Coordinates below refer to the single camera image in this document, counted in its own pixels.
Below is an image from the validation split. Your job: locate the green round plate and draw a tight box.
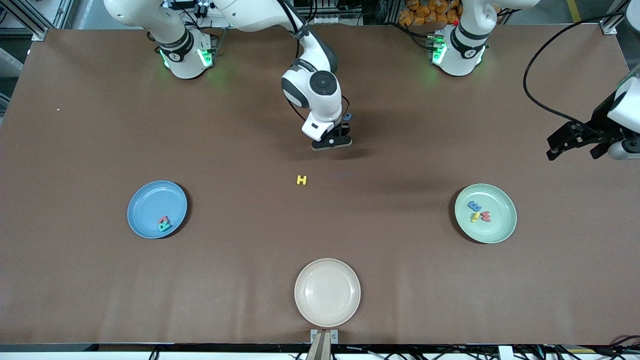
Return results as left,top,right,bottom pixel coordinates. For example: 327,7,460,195
454,183,518,245

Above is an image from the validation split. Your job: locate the beige round plate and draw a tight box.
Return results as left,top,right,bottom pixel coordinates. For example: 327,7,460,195
294,258,362,329

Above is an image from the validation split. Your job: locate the blue round plate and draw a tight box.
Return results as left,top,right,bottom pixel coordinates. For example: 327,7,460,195
127,180,188,240

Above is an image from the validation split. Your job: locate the orange snack bag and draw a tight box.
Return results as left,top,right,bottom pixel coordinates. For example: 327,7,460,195
398,0,461,27

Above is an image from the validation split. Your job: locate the white power strip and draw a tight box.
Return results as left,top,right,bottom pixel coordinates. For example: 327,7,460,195
165,0,221,13

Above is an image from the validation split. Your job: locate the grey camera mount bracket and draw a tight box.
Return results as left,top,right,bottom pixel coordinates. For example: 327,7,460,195
306,328,339,360

